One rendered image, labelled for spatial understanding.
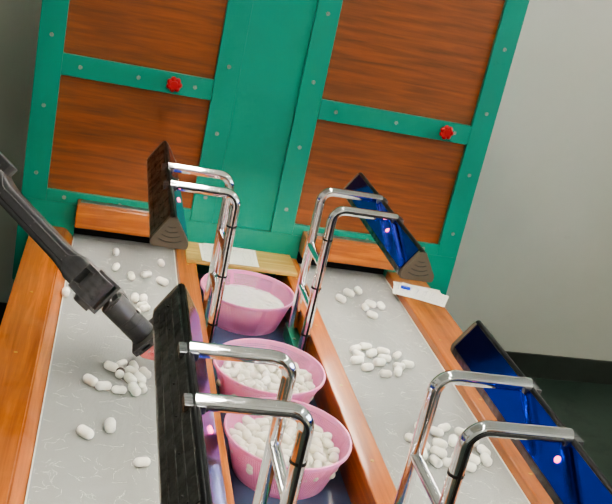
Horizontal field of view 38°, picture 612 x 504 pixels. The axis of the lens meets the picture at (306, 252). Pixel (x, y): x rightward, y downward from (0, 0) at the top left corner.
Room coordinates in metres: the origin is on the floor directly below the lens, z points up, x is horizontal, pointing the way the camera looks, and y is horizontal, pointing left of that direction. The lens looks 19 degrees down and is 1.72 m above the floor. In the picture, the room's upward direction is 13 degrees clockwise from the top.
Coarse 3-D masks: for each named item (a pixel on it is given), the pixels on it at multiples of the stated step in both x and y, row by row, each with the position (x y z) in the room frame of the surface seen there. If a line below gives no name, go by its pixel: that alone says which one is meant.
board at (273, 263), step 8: (192, 248) 2.50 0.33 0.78; (192, 256) 2.43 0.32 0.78; (200, 256) 2.45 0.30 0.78; (264, 256) 2.57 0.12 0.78; (272, 256) 2.58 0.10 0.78; (280, 256) 2.60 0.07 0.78; (288, 256) 2.62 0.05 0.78; (200, 264) 2.42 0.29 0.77; (208, 264) 2.42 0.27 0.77; (232, 264) 2.44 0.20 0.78; (264, 264) 2.50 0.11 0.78; (272, 264) 2.52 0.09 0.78; (280, 264) 2.53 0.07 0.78; (288, 264) 2.55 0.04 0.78; (264, 272) 2.46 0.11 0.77; (272, 272) 2.47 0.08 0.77; (280, 272) 2.47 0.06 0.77; (288, 272) 2.48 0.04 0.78; (296, 272) 2.49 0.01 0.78
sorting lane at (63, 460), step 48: (96, 240) 2.49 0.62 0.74; (144, 288) 2.22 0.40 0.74; (96, 336) 1.89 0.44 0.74; (48, 384) 1.63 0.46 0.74; (48, 432) 1.46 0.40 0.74; (96, 432) 1.50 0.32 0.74; (144, 432) 1.54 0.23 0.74; (48, 480) 1.32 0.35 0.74; (96, 480) 1.35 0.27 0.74; (144, 480) 1.38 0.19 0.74
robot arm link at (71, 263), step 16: (0, 160) 1.90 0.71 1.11; (0, 176) 1.87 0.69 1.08; (0, 192) 1.85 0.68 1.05; (16, 192) 1.86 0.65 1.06; (16, 208) 1.83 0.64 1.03; (32, 208) 1.84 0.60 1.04; (32, 224) 1.81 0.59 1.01; (48, 224) 1.82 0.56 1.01; (48, 240) 1.79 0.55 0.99; (64, 240) 1.81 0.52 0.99; (64, 256) 1.77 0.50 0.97; (80, 256) 1.77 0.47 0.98; (64, 272) 1.76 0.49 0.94; (80, 272) 1.76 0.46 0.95; (96, 272) 1.75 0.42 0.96; (80, 288) 1.74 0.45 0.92; (96, 288) 1.74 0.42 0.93
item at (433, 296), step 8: (400, 288) 2.58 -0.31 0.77; (408, 288) 2.58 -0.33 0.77; (416, 288) 2.61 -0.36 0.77; (424, 288) 2.63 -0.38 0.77; (408, 296) 2.53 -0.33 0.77; (416, 296) 2.54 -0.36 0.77; (424, 296) 2.56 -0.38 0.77; (432, 296) 2.57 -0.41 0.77; (440, 296) 2.59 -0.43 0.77; (448, 296) 2.60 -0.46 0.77; (440, 304) 2.52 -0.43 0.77
